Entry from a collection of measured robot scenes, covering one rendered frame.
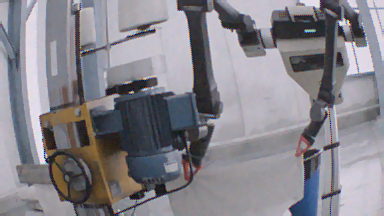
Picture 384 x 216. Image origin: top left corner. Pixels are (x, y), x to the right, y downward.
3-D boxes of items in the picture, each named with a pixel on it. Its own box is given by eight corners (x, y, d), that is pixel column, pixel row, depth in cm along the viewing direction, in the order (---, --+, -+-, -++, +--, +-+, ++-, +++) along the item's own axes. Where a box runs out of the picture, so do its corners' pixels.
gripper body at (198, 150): (180, 158, 217) (187, 136, 215) (189, 153, 226) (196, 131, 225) (199, 165, 215) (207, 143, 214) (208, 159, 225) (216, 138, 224)
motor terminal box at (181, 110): (197, 134, 195) (189, 91, 194) (203, 136, 185) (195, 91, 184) (166, 140, 194) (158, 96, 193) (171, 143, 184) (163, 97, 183)
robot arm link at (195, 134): (223, 100, 218) (197, 97, 221) (208, 102, 207) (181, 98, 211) (219, 140, 219) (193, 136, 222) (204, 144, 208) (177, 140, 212)
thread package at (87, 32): (102, 42, 213) (101, 3, 212) (87, 45, 199) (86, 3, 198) (71, 54, 217) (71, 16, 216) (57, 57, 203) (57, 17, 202)
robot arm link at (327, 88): (344, 6, 185) (322, -6, 190) (340, 7, 181) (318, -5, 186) (337, 104, 206) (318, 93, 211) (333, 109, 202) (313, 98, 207)
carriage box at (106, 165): (147, 188, 211) (124, 91, 210) (113, 206, 179) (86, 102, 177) (90, 188, 218) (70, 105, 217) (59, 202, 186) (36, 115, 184)
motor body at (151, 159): (190, 174, 194) (172, 84, 192) (174, 184, 179) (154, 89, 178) (141, 178, 198) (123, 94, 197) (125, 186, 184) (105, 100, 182)
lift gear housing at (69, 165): (96, 189, 181) (85, 155, 180) (90, 192, 176) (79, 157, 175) (72, 188, 184) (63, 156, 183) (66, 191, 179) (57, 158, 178)
